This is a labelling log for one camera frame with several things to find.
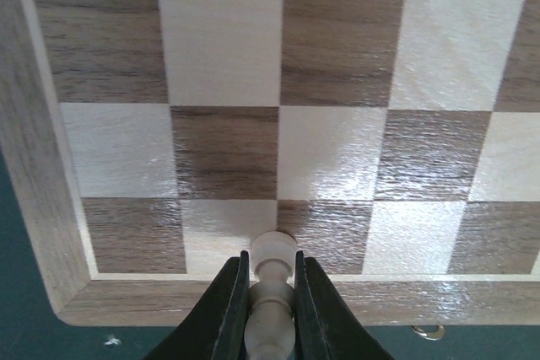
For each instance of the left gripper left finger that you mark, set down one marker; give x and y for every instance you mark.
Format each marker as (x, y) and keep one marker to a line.
(214, 329)

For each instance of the wooden chess board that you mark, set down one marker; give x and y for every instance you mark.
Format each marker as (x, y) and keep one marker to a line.
(397, 141)

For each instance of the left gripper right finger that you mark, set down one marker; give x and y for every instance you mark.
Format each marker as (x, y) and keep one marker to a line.
(325, 327)

